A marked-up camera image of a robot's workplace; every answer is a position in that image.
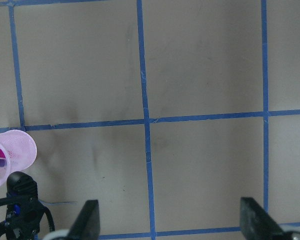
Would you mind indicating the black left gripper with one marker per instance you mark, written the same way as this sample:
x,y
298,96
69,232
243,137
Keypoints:
x,y
21,211

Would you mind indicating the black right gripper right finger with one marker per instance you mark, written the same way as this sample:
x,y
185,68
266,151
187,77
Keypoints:
x,y
255,223

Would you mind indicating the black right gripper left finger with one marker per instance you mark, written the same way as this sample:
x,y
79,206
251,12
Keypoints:
x,y
87,225

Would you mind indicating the pink mesh cup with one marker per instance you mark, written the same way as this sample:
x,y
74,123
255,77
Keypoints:
x,y
20,152

